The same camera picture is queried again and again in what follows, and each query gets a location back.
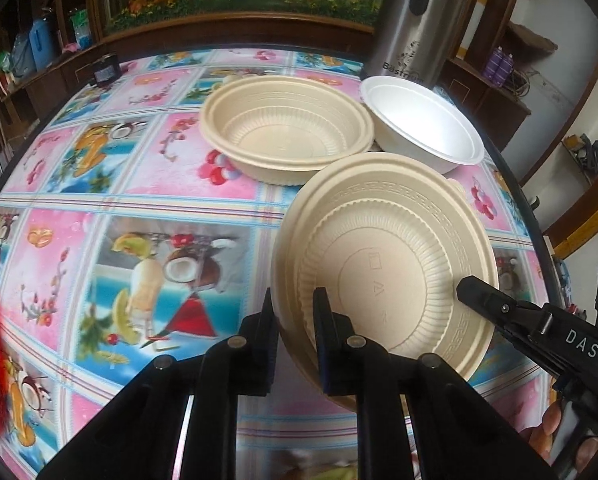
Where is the wooden sideboard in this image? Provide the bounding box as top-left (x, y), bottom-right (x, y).
top-left (0, 10), bottom-right (532, 126)

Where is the green packet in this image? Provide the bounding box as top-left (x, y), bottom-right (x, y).
top-left (71, 7), bottom-right (93, 50)

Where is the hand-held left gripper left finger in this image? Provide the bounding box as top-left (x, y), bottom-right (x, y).
top-left (39, 287), bottom-right (281, 480)

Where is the white foam bowl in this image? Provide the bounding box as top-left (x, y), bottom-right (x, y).
top-left (360, 76), bottom-right (485, 175)

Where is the person's right hand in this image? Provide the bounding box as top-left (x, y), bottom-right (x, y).
top-left (528, 404), bottom-right (566, 458)

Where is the beige plastic bowl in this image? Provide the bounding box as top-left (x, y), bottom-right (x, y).
top-left (199, 76), bottom-right (376, 187)
top-left (270, 152), bottom-right (501, 413)

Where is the purple spray can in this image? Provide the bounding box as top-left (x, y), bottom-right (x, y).
top-left (498, 52), bottom-right (517, 88)
top-left (484, 47), bottom-right (505, 83)

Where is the stainless steel thermos jug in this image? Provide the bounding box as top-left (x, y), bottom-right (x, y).
top-left (373, 0), bottom-right (476, 88)

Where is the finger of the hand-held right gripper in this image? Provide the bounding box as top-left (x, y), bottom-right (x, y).
top-left (456, 276), bottom-right (555, 361)

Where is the small black jar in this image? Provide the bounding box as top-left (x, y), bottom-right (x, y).
top-left (91, 54), bottom-right (123, 87)

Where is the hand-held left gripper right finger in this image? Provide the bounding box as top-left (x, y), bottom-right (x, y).
top-left (313, 287), bottom-right (555, 480)

